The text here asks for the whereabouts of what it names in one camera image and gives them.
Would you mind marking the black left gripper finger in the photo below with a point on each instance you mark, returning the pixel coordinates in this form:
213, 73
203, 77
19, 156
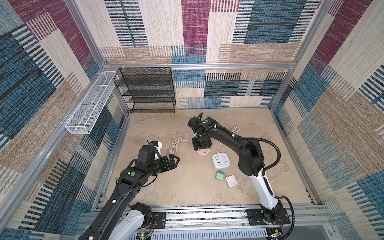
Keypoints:
174, 165
174, 159

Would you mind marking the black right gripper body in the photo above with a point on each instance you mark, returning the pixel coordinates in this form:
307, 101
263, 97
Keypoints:
198, 143

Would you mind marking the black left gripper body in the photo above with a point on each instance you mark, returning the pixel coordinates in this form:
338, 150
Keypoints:
162, 165

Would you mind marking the white usb charger plug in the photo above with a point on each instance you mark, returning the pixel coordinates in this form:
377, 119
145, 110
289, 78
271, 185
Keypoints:
231, 181

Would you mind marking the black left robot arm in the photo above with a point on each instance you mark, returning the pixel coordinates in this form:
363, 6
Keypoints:
107, 225

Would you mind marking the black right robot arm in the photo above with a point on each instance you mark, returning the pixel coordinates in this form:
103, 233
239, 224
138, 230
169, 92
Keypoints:
251, 160

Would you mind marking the pink round power strip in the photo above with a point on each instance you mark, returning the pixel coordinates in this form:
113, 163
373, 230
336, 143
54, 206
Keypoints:
203, 152

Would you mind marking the white square power strip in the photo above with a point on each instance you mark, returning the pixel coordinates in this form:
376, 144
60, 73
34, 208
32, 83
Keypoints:
221, 161

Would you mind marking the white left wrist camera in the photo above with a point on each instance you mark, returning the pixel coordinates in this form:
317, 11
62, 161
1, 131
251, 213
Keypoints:
158, 146

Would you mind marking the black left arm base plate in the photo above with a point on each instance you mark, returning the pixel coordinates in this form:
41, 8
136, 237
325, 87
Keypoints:
156, 220

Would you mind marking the black wire shelf rack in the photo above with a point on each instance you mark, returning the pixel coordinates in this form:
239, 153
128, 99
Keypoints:
147, 90

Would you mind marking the white mesh wall basket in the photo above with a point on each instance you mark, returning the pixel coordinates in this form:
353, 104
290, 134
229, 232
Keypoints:
87, 113

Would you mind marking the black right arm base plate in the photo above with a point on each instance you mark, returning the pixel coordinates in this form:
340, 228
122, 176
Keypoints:
257, 217

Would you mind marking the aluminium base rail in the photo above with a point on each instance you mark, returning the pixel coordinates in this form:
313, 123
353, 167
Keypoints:
227, 222

